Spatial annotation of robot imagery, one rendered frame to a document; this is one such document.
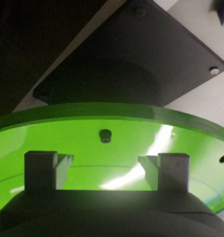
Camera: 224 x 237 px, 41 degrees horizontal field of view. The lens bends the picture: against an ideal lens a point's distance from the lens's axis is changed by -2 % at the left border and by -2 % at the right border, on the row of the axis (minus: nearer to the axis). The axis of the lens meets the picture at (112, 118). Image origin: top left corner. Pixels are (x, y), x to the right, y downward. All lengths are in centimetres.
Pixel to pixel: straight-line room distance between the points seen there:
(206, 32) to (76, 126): 20
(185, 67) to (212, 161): 15
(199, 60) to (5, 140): 23
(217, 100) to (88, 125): 28
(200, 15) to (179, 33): 3
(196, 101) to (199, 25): 14
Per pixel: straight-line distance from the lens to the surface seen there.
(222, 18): 32
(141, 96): 33
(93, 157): 22
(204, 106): 46
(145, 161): 16
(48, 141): 21
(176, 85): 39
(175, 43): 34
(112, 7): 34
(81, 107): 20
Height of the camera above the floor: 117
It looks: 34 degrees down
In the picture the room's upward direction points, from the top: 180 degrees clockwise
